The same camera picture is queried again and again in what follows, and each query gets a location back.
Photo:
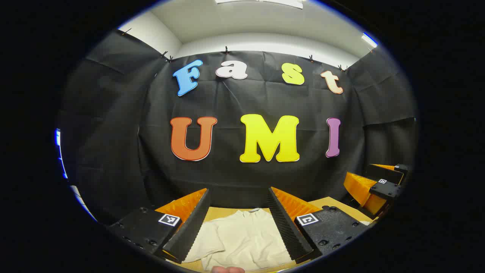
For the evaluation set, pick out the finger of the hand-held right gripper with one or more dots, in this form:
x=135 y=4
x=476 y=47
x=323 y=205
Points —
x=386 y=173
x=360 y=187

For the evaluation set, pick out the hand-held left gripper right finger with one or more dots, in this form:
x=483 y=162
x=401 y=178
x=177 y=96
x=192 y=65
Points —
x=290 y=231

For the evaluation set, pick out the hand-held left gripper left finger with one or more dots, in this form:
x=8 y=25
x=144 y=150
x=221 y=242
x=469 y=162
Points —
x=189 y=231

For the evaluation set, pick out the cream white sweatshirt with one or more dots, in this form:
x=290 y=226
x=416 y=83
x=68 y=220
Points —
x=242 y=235

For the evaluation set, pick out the black backdrop cloth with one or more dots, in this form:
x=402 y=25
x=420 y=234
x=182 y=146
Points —
x=235 y=178

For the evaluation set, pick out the small ceiling light panel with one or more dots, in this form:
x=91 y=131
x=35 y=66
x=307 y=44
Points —
x=369 y=40

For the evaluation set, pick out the long ceiling light panel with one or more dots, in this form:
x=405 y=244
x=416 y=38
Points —
x=261 y=3

